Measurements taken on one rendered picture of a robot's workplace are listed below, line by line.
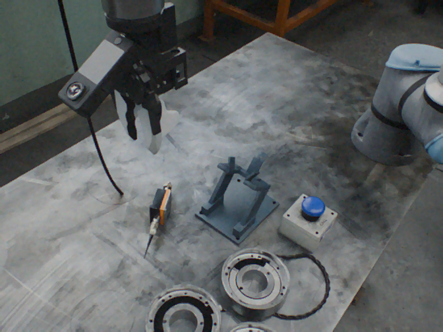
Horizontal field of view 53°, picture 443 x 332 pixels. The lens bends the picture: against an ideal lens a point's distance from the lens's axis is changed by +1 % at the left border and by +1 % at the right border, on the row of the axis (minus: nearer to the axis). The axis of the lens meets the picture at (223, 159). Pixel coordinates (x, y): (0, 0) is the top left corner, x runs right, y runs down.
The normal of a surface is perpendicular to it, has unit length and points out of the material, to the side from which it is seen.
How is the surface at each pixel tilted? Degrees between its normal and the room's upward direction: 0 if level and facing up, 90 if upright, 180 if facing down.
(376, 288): 0
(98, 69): 34
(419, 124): 100
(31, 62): 90
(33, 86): 90
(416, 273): 0
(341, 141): 0
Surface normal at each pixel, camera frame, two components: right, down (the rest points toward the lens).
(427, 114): -0.92, 0.32
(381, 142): -0.49, 0.29
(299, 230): -0.61, 0.50
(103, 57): -0.31, -0.36
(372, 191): 0.09, -0.73
